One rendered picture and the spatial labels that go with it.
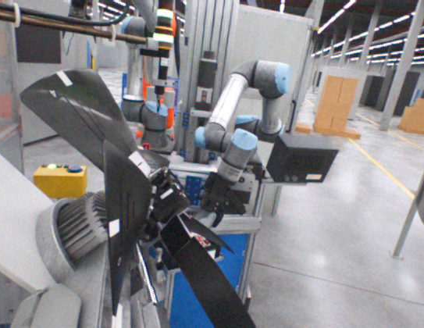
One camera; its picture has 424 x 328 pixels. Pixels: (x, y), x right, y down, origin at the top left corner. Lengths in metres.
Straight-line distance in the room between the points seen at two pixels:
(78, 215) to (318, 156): 1.00
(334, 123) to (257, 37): 6.53
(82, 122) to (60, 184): 0.53
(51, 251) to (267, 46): 2.44
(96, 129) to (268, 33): 2.28
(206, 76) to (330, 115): 7.50
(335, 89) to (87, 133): 8.44
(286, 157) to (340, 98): 7.69
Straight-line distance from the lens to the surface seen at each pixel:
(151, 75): 0.71
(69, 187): 1.17
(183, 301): 1.59
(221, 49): 1.71
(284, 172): 1.32
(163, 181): 0.67
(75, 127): 0.66
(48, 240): 0.69
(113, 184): 0.40
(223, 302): 0.67
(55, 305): 0.52
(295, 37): 2.92
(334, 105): 8.93
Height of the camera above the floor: 1.52
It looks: 18 degrees down
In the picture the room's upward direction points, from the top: 8 degrees clockwise
